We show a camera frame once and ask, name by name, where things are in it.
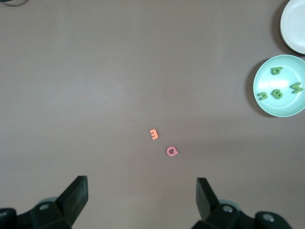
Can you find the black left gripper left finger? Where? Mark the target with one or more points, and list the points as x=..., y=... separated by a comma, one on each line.
x=69, y=202

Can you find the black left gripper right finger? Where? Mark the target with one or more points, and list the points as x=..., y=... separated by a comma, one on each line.
x=209, y=207

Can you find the green foam letter u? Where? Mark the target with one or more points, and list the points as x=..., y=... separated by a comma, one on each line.
x=262, y=96

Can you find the green foam letter B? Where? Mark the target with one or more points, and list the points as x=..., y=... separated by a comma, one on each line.
x=277, y=94

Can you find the green foam letter N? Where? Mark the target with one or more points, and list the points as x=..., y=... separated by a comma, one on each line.
x=296, y=88

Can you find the green foam letter p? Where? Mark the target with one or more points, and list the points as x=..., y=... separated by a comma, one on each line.
x=276, y=71

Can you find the pink foam letter Q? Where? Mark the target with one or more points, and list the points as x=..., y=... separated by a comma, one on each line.
x=168, y=151

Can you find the orange foam letter E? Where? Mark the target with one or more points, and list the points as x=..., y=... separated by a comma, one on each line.
x=154, y=134

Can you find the green round plate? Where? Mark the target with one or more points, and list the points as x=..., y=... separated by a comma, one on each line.
x=274, y=107

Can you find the brown table cover mat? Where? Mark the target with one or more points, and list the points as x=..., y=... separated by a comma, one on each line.
x=95, y=71

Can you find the beige round plate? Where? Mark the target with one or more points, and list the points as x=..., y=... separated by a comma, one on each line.
x=295, y=23

